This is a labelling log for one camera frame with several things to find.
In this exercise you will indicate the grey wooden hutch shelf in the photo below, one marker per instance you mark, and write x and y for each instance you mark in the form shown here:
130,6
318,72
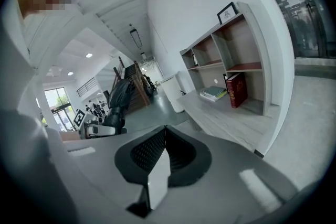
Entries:
258,60

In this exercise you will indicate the teal book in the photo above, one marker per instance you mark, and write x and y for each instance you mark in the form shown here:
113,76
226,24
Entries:
214,91

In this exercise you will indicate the black picture frame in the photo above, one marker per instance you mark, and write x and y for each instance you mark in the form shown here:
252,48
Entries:
227,13

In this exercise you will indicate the person's light shirt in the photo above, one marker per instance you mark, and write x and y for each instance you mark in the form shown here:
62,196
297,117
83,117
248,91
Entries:
15,139

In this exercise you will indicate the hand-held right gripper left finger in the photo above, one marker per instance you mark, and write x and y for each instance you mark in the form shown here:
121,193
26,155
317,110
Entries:
105,160

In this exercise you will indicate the black framed glass door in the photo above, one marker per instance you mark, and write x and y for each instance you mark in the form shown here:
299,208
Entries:
302,21

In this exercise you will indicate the white book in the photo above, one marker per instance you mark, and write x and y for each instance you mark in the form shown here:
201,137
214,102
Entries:
208,97

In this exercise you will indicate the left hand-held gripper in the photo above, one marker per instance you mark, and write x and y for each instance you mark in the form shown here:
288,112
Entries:
81,118

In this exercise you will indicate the round ceiling light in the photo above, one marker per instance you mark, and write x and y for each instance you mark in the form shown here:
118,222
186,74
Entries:
70,73
89,55

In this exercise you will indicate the dark wooden staircase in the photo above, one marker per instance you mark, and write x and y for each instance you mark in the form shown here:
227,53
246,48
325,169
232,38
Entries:
136,91

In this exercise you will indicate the large window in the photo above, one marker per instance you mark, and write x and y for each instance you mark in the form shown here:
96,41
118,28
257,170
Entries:
59,107

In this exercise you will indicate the yellow-green book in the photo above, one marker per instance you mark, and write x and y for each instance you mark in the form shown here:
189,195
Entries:
223,94

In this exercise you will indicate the ceiling air vent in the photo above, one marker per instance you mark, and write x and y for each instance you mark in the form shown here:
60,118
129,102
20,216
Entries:
55,71

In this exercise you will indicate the small photo frame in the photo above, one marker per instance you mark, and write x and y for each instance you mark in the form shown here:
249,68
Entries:
195,59

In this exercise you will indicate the person's left forearm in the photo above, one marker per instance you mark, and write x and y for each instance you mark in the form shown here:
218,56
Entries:
69,137

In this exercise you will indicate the red hardcover book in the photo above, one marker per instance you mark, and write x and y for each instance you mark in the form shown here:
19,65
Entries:
237,90

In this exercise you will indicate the black white art frame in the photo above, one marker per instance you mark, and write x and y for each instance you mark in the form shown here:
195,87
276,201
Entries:
225,81

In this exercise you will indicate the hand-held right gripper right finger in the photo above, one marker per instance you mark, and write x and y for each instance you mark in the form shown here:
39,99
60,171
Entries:
225,165

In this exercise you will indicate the balcony railing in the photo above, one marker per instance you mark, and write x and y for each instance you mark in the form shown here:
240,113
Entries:
88,87

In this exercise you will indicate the black pendant ceiling lamp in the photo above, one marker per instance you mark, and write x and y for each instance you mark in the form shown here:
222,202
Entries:
136,38

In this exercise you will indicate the grey wooden desk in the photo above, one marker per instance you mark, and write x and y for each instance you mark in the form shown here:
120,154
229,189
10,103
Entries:
225,118

